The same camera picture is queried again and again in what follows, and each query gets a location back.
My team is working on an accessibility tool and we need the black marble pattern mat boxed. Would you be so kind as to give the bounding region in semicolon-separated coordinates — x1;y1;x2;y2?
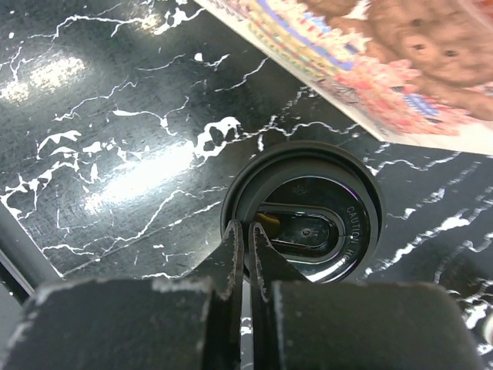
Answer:
1;1;492;369

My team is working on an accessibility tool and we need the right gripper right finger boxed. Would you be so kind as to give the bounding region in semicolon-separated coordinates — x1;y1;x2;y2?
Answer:
248;222;481;369

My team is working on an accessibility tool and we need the single black cup lid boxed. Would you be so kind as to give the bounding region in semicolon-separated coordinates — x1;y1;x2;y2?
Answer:
220;140;386;283

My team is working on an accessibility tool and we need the printed kraft paper bag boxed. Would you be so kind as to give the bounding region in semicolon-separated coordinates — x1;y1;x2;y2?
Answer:
202;1;492;155

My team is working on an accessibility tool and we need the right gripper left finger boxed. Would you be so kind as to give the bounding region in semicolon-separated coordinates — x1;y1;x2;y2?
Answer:
7;221;243;369

